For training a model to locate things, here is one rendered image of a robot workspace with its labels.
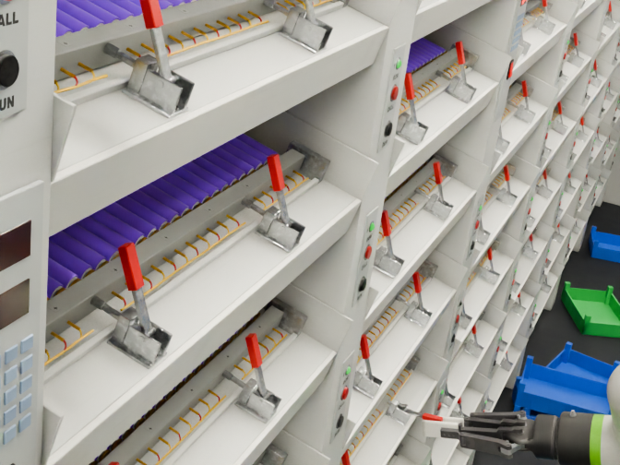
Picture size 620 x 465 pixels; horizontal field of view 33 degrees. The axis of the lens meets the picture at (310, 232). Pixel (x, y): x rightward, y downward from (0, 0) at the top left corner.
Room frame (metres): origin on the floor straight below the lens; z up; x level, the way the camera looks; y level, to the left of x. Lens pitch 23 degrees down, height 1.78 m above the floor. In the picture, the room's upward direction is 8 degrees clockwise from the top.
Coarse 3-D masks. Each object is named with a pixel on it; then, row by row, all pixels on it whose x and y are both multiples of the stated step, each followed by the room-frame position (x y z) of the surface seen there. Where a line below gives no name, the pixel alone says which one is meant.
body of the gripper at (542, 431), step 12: (528, 420) 1.57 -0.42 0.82; (540, 420) 1.53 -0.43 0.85; (552, 420) 1.52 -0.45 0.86; (528, 432) 1.53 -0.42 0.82; (540, 432) 1.51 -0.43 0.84; (552, 432) 1.50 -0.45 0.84; (528, 444) 1.50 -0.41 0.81; (540, 444) 1.50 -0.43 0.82; (552, 444) 1.49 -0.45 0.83; (540, 456) 1.50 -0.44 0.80; (552, 456) 1.49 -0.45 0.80
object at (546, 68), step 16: (560, 48) 2.44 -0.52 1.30; (544, 64) 2.45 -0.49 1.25; (544, 80) 2.45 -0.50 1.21; (544, 128) 2.45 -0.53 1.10; (528, 144) 2.45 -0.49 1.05; (528, 160) 2.44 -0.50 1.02; (528, 192) 2.44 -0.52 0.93; (512, 224) 2.45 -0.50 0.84; (512, 272) 2.46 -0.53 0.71; (512, 288) 2.52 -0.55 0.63; (496, 304) 2.44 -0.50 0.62; (496, 336) 2.44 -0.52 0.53; (480, 368) 2.45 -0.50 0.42
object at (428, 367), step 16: (416, 352) 1.79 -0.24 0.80; (432, 352) 1.78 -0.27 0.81; (416, 368) 1.79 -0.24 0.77; (432, 368) 1.78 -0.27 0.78; (416, 384) 1.74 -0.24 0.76; (432, 384) 1.76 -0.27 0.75; (384, 400) 1.65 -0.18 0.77; (400, 400) 1.67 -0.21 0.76; (416, 400) 1.69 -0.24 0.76; (384, 416) 1.60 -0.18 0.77; (416, 416) 1.67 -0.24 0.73; (384, 432) 1.56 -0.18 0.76; (400, 432) 1.58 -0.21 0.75; (352, 448) 1.49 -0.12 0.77; (368, 448) 1.50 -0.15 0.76; (384, 448) 1.52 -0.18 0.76; (352, 464) 1.45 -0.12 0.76; (368, 464) 1.46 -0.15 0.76; (384, 464) 1.48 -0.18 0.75
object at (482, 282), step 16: (496, 240) 2.44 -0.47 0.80; (512, 240) 2.44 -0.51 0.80; (496, 256) 2.41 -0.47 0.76; (512, 256) 2.44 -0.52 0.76; (480, 272) 2.28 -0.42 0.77; (496, 272) 2.28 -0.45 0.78; (480, 288) 2.22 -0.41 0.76; (496, 288) 2.30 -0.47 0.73; (464, 304) 2.11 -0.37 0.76; (480, 304) 2.14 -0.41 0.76; (464, 320) 2.01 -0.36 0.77; (464, 336) 1.98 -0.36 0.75
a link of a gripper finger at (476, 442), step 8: (464, 432) 1.55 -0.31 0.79; (472, 440) 1.52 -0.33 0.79; (480, 440) 1.52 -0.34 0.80; (488, 440) 1.51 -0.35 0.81; (496, 440) 1.51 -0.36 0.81; (504, 440) 1.51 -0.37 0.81; (472, 448) 1.52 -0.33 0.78; (480, 448) 1.52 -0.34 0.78; (488, 448) 1.51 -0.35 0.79; (496, 448) 1.50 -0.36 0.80; (504, 448) 1.49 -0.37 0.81; (504, 456) 1.49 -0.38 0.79
